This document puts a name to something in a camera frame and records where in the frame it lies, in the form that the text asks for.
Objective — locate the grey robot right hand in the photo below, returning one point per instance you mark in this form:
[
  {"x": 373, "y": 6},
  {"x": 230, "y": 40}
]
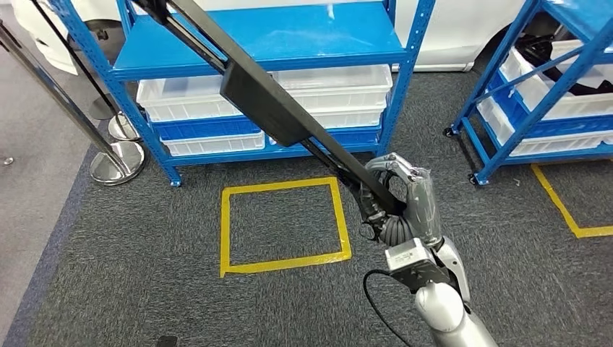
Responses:
[{"x": 424, "y": 206}]

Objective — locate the long black plastic panel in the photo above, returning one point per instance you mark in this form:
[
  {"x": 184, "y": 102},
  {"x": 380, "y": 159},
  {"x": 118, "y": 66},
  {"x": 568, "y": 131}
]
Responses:
[{"x": 268, "y": 105}]

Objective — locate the black plastic part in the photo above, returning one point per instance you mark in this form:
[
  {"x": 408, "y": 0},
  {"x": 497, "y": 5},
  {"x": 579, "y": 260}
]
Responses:
[{"x": 531, "y": 50}]

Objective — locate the blue metal shelf rack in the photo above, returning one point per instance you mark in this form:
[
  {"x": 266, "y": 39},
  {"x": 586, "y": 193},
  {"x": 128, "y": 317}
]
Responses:
[
  {"x": 584, "y": 14},
  {"x": 287, "y": 38}
]

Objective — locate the yellow floor tape square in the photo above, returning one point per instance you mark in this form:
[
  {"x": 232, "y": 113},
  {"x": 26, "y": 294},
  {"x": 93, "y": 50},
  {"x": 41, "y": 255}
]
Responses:
[
  {"x": 594, "y": 232},
  {"x": 282, "y": 185}
]

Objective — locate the white car red stripe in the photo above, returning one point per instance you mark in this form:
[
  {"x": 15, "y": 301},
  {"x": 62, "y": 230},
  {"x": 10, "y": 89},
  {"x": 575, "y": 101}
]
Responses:
[{"x": 445, "y": 33}]

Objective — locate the small metal floor disc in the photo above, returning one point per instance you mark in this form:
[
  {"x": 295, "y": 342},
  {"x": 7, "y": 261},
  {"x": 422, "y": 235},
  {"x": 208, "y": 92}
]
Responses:
[{"x": 7, "y": 161}]

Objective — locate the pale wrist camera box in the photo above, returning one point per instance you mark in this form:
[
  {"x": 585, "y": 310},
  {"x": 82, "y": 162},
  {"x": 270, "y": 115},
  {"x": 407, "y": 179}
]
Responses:
[{"x": 407, "y": 256}]

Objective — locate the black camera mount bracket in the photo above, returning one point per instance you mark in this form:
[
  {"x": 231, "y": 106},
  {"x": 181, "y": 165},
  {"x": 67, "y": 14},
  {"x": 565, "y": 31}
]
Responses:
[{"x": 428, "y": 278}]

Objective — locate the chrome stanchion post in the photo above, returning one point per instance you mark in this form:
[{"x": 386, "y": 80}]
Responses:
[
  {"x": 117, "y": 165},
  {"x": 123, "y": 129}
]

